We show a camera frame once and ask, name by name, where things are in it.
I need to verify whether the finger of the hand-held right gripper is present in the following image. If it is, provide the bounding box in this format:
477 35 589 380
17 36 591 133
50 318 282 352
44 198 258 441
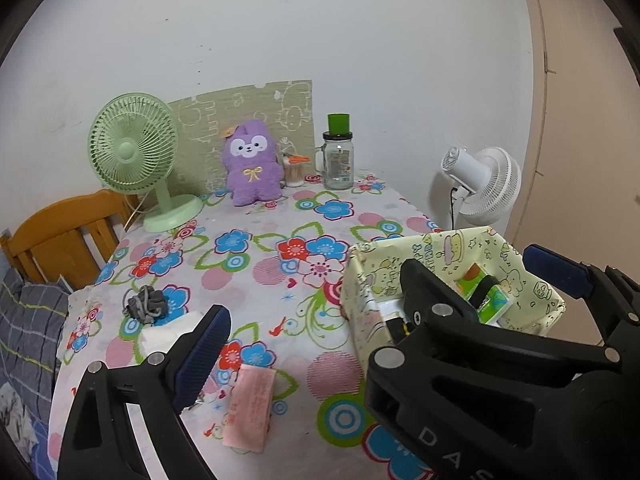
365 258 608 411
524 244 640 366

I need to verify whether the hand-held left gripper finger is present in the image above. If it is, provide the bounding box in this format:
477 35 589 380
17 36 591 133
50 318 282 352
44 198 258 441
59 305 232 480

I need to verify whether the yellow patterned box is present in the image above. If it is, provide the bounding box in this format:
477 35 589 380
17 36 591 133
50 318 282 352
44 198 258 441
341 226 566 361

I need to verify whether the white towel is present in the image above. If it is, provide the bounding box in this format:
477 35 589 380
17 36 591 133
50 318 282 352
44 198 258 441
139 310 206 356

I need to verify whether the green orange packet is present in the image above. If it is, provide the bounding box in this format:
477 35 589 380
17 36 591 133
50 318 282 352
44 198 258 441
456 262 488 296

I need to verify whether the pink packet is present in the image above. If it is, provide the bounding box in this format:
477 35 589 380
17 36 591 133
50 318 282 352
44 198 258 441
222 366 277 453

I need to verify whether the green tissue pack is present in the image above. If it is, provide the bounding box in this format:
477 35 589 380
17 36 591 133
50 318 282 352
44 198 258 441
475 282 512 326

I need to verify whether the grey drawstring pouch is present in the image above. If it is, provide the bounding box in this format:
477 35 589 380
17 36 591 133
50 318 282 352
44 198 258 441
122 285 168 322

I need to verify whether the white standing fan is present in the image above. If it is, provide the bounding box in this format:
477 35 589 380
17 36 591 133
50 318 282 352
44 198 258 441
441 146 522 233

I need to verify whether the glass jar green lid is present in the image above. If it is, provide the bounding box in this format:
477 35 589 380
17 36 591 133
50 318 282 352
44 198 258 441
314 114 355 191

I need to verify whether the beige door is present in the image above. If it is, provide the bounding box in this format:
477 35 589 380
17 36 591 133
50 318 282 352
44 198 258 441
517 0 640 271

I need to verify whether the plaid pillow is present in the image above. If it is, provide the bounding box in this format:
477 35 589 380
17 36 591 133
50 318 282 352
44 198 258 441
0 266 71 411

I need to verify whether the toothpick jar orange lid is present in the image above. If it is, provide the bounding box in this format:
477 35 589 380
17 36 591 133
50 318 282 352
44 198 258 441
281 152 311 188

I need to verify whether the wooden headboard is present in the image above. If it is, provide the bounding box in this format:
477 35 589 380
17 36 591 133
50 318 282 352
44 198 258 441
0 189 143 292

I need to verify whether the purple plush toy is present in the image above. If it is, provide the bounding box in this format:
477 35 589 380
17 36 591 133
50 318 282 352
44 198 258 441
221 119 285 207

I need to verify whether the crumpled white cloth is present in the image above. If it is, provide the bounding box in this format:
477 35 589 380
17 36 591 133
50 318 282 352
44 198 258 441
0 385 38 456

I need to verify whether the green desk fan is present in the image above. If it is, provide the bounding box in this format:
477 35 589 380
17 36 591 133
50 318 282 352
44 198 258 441
89 92 204 233

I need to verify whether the green patterned board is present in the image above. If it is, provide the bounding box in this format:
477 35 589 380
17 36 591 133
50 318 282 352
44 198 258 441
167 79 314 196

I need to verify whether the cream fan cable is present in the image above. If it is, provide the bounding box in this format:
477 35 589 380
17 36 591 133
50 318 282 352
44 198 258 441
126 191 152 227

